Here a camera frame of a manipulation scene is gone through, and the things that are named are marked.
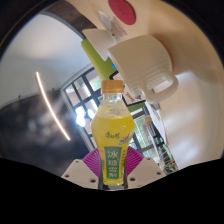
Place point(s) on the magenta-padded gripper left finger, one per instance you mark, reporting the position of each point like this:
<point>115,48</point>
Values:
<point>80,171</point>

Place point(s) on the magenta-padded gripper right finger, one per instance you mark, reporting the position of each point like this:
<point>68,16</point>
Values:
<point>145,171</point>

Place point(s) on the yellow drink bottle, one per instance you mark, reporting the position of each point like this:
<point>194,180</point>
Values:
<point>112,133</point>

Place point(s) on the group of pendant lamps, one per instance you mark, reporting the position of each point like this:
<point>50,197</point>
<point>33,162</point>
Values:
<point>80,118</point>

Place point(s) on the long curved ceiling light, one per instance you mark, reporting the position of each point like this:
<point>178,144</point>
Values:
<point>50,103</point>

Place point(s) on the large black-framed window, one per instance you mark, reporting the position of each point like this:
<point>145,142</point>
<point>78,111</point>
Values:
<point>80,96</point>

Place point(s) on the small blue-capped bottle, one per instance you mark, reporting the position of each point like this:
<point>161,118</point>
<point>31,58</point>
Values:
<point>114,66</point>

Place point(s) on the white bowl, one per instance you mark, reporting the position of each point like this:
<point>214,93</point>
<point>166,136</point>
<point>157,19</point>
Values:
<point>96,38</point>

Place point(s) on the flat round red coaster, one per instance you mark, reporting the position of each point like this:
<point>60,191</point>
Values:
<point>121,10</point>

